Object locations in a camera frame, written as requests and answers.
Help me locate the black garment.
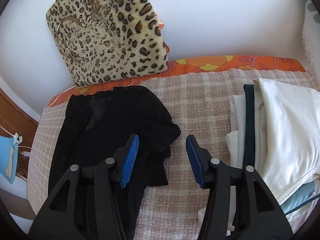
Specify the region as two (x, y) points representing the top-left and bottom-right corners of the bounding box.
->
(48, 86), (181, 239)

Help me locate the pink plaid blanket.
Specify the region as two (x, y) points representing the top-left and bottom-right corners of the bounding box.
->
(26, 68), (320, 240)

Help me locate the white folded garment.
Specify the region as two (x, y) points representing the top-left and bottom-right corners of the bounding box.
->
(199, 79), (319, 239)

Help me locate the orange floral bed sheet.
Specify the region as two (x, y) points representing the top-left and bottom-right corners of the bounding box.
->
(48, 55), (305, 107)

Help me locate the light blue folded garment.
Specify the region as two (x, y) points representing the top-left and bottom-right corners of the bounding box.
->
(280, 181), (315, 215)

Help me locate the light blue chair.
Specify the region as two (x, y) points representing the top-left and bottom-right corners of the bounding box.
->
(0, 133), (22, 184)

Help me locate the wooden cabinet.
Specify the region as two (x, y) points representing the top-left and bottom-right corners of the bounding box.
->
(0, 89), (39, 147)

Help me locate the leopard print bag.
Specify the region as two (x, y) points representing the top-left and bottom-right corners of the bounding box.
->
(46, 0), (168, 88)

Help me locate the green striped pillow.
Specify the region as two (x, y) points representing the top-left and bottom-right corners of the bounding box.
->
(302, 0), (320, 79)

